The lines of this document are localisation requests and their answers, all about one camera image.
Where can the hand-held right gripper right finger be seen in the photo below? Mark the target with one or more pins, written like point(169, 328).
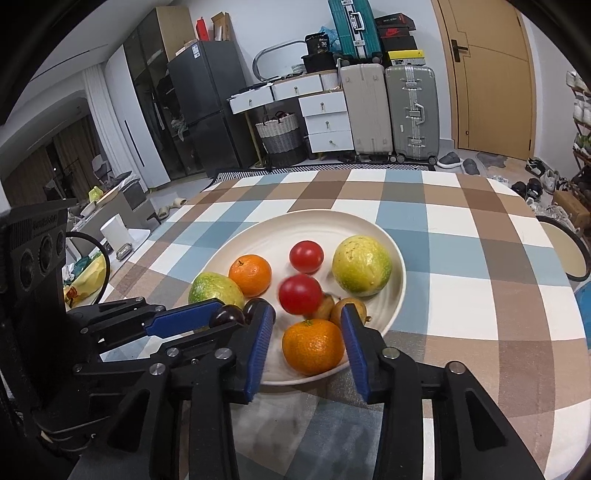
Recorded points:
point(355, 350)

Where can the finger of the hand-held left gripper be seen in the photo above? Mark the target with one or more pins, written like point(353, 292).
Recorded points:
point(203, 339)
point(184, 318)

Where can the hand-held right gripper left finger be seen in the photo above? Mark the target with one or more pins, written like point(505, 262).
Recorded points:
point(258, 350)

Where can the dark purple passion fruit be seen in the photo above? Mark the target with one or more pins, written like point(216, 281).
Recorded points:
point(226, 316)
point(253, 307)

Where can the small brown round fruit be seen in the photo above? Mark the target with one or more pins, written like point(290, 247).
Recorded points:
point(323, 307)
point(353, 310)

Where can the large green citrus fruit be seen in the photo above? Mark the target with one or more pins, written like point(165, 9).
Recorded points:
point(212, 288)

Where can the small orange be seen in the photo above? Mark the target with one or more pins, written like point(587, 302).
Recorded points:
point(313, 347)

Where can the red tomato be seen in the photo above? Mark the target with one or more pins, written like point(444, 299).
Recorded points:
point(300, 294)
point(306, 256)

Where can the large orange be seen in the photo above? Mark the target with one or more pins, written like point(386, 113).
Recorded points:
point(250, 275)

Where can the cream round plate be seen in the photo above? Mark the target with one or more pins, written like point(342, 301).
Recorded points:
point(277, 230)

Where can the yellow plastic bag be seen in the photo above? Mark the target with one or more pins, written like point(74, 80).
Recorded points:
point(87, 279)

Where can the yellow-green citrus fruit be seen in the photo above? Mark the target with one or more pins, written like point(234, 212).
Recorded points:
point(362, 266)

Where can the white bin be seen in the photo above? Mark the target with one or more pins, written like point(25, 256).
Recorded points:
point(115, 233)

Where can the beige slippers pair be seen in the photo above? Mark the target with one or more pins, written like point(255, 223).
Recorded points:
point(171, 207)

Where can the checked tablecloth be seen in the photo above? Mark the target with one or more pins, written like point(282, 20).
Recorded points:
point(461, 300)

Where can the woven laundry basket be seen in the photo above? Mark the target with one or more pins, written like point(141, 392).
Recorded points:
point(281, 138)

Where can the dark glass cabinet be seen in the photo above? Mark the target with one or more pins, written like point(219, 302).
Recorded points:
point(147, 101)

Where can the grey slipper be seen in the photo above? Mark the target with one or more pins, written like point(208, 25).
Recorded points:
point(449, 160)
point(471, 166)

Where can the black refrigerator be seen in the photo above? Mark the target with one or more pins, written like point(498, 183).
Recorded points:
point(207, 106)

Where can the round stool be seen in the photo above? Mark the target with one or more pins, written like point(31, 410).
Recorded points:
point(561, 249)

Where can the white drawer dresser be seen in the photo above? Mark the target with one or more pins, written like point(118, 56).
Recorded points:
point(323, 120)

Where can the grey floor mat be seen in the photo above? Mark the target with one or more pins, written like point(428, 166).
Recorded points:
point(491, 160)

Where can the beige suitcase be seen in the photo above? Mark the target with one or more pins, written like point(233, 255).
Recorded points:
point(367, 110)

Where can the grey ribbed suitcase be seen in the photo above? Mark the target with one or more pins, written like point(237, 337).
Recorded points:
point(411, 110)

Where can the grey curved metal tube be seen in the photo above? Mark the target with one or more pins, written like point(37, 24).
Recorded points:
point(277, 48)

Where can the cardboard box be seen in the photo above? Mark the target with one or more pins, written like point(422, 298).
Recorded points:
point(222, 25)

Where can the yellow shoe box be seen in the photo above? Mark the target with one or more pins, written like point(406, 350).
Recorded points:
point(405, 57)

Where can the gold metal shoe rack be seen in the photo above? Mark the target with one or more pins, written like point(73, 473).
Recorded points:
point(582, 157)

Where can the wooden door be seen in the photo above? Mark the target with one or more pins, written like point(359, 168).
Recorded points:
point(489, 78)

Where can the black shoe box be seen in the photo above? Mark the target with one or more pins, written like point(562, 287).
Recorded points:
point(398, 44)

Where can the teal suitcase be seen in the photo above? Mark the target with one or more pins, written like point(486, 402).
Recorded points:
point(353, 27)

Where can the group of shoes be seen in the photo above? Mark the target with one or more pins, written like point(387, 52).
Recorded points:
point(579, 110)

